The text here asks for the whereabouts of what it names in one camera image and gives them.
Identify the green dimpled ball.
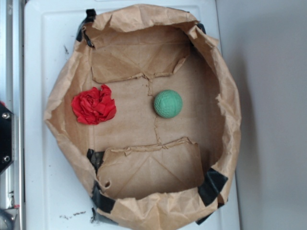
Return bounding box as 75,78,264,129
153,90,183,118

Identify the white plastic tray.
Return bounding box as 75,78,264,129
24,0,240,230

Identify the aluminium frame rail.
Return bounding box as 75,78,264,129
0,0,25,230

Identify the brown paper bag tray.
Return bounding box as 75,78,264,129
44,4,241,230

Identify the red crumpled paper wad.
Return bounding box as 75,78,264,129
71,84,117,125

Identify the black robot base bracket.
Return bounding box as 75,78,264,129
0,101,14,174

